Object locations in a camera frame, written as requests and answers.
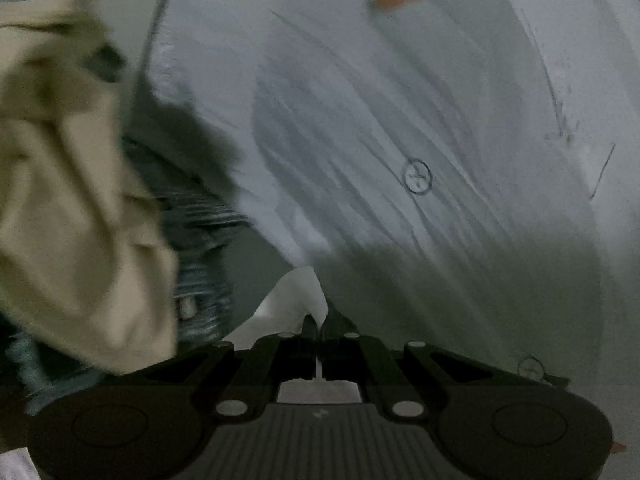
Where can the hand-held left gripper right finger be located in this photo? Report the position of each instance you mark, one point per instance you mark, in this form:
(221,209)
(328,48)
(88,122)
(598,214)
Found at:
(380,370)

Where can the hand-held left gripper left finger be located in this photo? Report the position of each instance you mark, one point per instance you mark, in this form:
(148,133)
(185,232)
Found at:
(260,370)

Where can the white garment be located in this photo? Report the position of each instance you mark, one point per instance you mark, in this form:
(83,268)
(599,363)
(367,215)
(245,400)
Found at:
(292,300)

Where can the blue striped garment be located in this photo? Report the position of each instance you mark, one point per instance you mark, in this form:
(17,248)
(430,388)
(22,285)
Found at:
(200,255)

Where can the carrot printed white sheet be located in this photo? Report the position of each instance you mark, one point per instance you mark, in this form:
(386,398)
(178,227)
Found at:
(400,135)

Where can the beige garment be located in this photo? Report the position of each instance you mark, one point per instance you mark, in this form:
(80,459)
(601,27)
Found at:
(70,200)

